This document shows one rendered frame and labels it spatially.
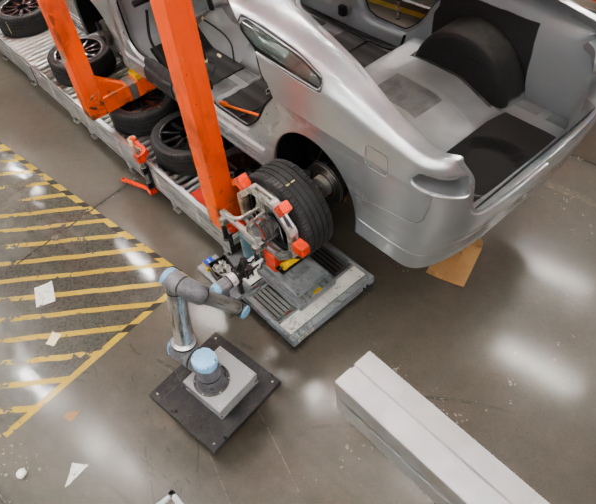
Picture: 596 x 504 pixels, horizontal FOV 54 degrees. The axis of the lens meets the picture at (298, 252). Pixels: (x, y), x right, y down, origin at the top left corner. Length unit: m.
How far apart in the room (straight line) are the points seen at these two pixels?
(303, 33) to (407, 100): 1.18
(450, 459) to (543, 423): 3.29
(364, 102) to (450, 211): 0.75
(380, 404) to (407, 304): 3.57
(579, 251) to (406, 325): 1.54
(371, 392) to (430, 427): 0.10
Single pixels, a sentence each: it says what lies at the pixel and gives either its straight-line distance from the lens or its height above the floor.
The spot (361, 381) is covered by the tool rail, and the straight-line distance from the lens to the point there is 0.96.
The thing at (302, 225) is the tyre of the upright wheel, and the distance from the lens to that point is 3.65.
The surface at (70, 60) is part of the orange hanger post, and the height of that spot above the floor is 1.13.
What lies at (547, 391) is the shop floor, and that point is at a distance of 4.31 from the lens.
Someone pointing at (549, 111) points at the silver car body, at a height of 0.91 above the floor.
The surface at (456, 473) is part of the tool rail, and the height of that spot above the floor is 2.82.
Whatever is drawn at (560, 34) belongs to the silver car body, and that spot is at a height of 1.48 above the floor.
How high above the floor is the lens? 3.67
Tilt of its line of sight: 50 degrees down
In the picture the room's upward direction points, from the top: 7 degrees counter-clockwise
